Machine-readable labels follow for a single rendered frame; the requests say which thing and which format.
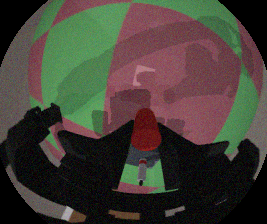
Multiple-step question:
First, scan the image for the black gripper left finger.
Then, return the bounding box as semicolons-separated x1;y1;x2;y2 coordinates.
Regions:
58;119;134;189

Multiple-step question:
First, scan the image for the white marker with red band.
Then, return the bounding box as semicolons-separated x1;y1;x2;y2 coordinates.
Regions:
137;158;148;186

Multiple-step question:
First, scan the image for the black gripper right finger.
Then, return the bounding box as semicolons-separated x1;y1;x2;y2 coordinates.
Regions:
158;122;230;191

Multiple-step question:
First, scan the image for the dark red cylinder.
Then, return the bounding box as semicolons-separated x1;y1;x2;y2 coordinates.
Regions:
130;108;162;152

